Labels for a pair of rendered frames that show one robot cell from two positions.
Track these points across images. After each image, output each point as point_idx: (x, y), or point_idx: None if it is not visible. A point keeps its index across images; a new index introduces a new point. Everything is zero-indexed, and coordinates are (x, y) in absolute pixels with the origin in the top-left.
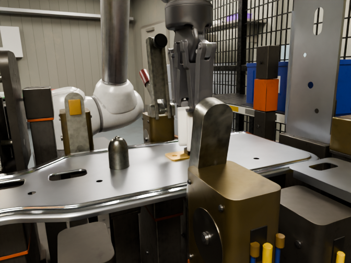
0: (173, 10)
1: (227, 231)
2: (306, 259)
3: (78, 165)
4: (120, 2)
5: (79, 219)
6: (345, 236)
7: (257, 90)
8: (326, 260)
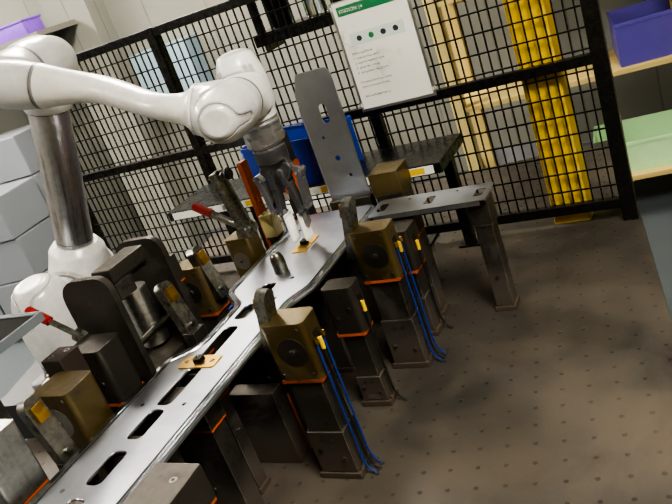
0: (269, 155)
1: (386, 242)
2: (406, 251)
3: (255, 286)
4: (71, 139)
5: (317, 286)
6: (414, 232)
7: None
8: (413, 246)
